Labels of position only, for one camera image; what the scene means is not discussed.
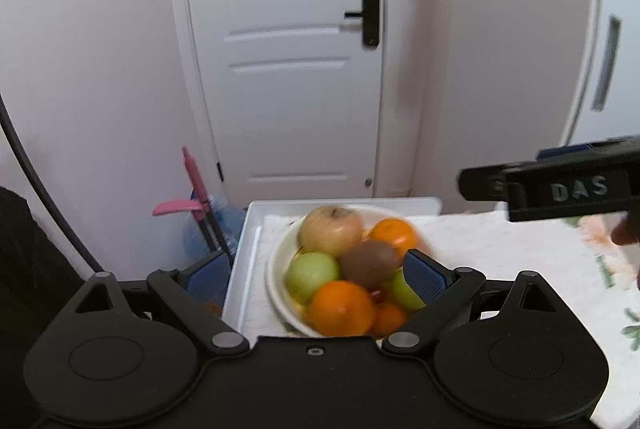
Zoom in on grey refrigerator handle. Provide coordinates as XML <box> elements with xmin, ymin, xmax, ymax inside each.
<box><xmin>591</xmin><ymin>15</ymin><xmax>622</xmax><ymax>112</ymax></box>

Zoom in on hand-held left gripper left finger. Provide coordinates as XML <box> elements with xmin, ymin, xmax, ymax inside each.
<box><xmin>72</xmin><ymin>251</ymin><xmax>251</xmax><ymax>357</ymax></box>

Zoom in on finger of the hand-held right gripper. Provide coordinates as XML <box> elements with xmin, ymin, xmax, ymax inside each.
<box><xmin>457</xmin><ymin>154</ymin><xmax>640</xmax><ymax>223</ymax></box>
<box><xmin>537</xmin><ymin>136</ymin><xmax>640</xmax><ymax>160</ymax></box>

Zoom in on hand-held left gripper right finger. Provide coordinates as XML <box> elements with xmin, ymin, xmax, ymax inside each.
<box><xmin>382</xmin><ymin>249</ymin><xmax>558</xmax><ymax>352</ymax></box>

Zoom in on black cable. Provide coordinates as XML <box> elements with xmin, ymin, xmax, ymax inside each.
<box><xmin>0</xmin><ymin>94</ymin><xmax>106</xmax><ymax>275</ymax></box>

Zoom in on green apple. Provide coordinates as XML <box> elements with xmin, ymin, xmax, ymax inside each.
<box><xmin>390</xmin><ymin>270</ymin><xmax>427</xmax><ymax>313</ymax></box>
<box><xmin>285</xmin><ymin>251</ymin><xmax>342</xmax><ymax>305</ymax></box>

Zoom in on yellow apple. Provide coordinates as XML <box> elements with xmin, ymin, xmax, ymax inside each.
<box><xmin>299</xmin><ymin>205</ymin><xmax>365</xmax><ymax>258</ymax></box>

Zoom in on person's right hand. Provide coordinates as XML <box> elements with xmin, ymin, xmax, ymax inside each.
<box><xmin>611</xmin><ymin>212</ymin><xmax>640</xmax><ymax>247</ymax></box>

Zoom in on floral tablecloth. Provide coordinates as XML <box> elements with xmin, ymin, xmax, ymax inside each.
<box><xmin>240</xmin><ymin>209</ymin><xmax>640</xmax><ymax>420</ymax></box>

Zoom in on white door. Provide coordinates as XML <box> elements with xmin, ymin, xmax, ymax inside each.
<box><xmin>165</xmin><ymin>0</ymin><xmax>388</xmax><ymax>200</ymax></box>

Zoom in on large orange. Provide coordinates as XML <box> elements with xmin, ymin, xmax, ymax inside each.
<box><xmin>306</xmin><ymin>280</ymin><xmax>377</xmax><ymax>337</ymax></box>

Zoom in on brown kiwi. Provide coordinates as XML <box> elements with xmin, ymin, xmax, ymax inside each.
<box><xmin>340</xmin><ymin>240</ymin><xmax>401</xmax><ymax>291</ymax></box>

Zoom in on white bowl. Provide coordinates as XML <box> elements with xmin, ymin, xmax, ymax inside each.
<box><xmin>265</xmin><ymin>204</ymin><xmax>441</xmax><ymax>340</ymax></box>

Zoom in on small mandarin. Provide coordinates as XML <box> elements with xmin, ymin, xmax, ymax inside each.
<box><xmin>371</xmin><ymin>302</ymin><xmax>408</xmax><ymax>337</ymax></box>

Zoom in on black door handle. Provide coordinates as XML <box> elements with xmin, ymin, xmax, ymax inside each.
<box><xmin>344</xmin><ymin>0</ymin><xmax>381</xmax><ymax>47</ymax></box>

